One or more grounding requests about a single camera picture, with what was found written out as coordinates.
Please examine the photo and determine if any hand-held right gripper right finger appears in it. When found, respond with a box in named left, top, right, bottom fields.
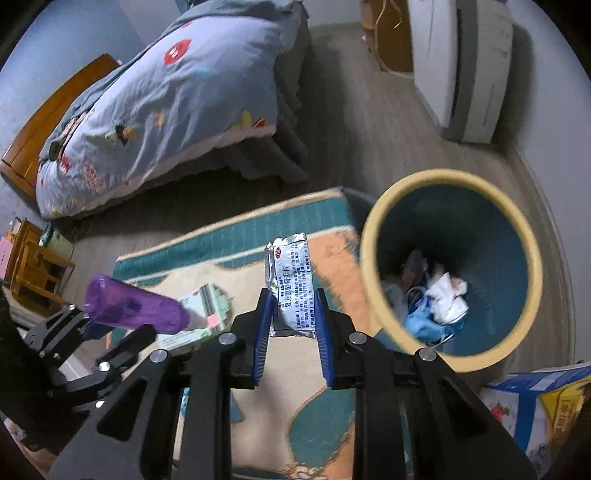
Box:
left=315, top=287, right=539, bottom=480

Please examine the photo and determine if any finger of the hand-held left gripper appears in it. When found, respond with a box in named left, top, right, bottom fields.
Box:
left=60, top=324, right=158, bottom=407
left=23, top=305, right=93, bottom=370

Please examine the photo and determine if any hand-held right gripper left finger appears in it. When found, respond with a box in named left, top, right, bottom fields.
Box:
left=48, top=287, right=278, bottom=480

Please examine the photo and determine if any purple bottle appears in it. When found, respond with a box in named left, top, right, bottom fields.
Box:
left=85, top=274, right=220, bottom=335

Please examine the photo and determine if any silver foil sachet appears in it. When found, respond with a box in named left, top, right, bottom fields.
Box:
left=264, top=232, right=319, bottom=340

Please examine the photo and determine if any medicine box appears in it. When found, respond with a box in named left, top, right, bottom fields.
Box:
left=154, top=282, right=234, bottom=354

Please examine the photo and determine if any blue face mask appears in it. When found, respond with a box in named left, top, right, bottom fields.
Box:
left=405, top=300, right=465, bottom=347

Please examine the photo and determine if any white tissue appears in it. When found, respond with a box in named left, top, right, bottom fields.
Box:
left=424, top=272, right=469, bottom=324

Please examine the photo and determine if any blue bin with yellow rim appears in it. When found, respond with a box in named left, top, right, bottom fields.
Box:
left=359, top=168, right=543, bottom=372

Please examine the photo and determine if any wooden stool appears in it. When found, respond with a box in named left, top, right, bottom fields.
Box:
left=9, top=219, right=77, bottom=319

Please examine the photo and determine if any teal and beige rug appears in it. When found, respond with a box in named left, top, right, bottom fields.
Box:
left=106, top=186, right=416, bottom=480

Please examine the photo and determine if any wooden headboard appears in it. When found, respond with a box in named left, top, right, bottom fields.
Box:
left=0, top=53, right=122, bottom=199

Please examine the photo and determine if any printed cardboard box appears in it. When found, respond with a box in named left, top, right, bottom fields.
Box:
left=480, top=364, right=591, bottom=478

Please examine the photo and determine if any grey bed skirt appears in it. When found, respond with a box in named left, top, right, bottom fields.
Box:
left=231, top=9, right=315, bottom=185

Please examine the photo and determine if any bed with cartoon blanket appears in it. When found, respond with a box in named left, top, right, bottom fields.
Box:
left=34, top=0, right=301, bottom=220

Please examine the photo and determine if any white air purifier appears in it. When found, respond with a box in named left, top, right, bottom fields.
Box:
left=409, top=0, right=514, bottom=144

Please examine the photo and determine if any wooden cabinet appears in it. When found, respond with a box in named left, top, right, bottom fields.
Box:
left=360, top=0, right=414, bottom=75

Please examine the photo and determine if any white cable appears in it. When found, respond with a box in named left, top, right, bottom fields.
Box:
left=373, top=0, right=403, bottom=33

